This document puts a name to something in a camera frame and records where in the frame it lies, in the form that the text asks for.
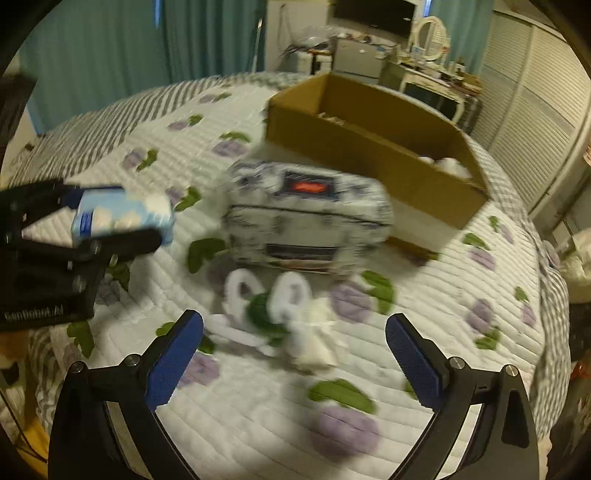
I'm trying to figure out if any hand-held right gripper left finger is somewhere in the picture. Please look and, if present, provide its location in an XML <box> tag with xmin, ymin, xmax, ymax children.
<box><xmin>48</xmin><ymin>309</ymin><xmax>204</xmax><ymax>480</ymax></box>

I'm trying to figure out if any oval vanity mirror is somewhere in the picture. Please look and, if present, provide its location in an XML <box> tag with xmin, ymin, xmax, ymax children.
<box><xmin>412</xmin><ymin>15</ymin><xmax>451</xmax><ymax>63</ymax></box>

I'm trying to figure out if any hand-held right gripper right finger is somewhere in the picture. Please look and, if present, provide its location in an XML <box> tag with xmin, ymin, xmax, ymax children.
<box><xmin>385</xmin><ymin>313</ymin><xmax>541</xmax><ymax>480</ymax></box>

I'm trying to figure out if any teal curtain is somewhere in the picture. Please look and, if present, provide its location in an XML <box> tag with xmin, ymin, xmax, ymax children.
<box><xmin>18</xmin><ymin>0</ymin><xmax>269</xmax><ymax>134</ymax></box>

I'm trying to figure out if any cardboard box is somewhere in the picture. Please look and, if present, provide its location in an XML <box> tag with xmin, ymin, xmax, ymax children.
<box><xmin>265</xmin><ymin>73</ymin><xmax>491</xmax><ymax>232</ymax></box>

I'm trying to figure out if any large patterned tissue pack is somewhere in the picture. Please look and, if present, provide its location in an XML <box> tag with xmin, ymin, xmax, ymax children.
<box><xmin>221</xmin><ymin>158</ymin><xmax>394</xmax><ymax>277</ymax></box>

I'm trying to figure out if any white vanity desk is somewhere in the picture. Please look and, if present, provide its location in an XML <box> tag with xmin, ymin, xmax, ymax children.
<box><xmin>397</xmin><ymin>60</ymin><xmax>483</xmax><ymax>134</ymax></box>

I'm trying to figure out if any grey storage box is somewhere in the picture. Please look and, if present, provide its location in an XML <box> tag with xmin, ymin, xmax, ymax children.
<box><xmin>332</xmin><ymin>37</ymin><xmax>402</xmax><ymax>85</ymax></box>

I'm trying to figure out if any white plush toy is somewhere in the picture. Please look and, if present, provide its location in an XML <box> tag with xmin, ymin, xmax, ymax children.
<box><xmin>205</xmin><ymin>269</ymin><xmax>342</xmax><ymax>372</ymax></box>

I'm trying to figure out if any black monitor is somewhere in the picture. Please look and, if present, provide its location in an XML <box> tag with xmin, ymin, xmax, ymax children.
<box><xmin>333</xmin><ymin>0</ymin><xmax>416</xmax><ymax>37</ymax></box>

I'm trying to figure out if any floral quilted bedspread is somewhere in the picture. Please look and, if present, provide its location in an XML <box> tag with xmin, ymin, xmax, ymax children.
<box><xmin>0</xmin><ymin>71</ymin><xmax>571</xmax><ymax>480</ymax></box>

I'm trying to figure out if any white louvered closet door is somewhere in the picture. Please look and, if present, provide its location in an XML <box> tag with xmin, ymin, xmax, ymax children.
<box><xmin>468</xmin><ymin>11</ymin><xmax>591</xmax><ymax>217</ymax></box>

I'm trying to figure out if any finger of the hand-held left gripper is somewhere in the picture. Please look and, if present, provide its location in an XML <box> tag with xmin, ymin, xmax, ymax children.
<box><xmin>18</xmin><ymin>228</ymin><xmax>163</xmax><ymax>273</ymax></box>
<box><xmin>0</xmin><ymin>181</ymin><xmax>81</xmax><ymax>241</ymax></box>

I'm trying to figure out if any blue tissue packet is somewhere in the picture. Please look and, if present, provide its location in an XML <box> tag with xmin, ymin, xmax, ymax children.
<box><xmin>71</xmin><ymin>186</ymin><xmax>176</xmax><ymax>247</ymax></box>

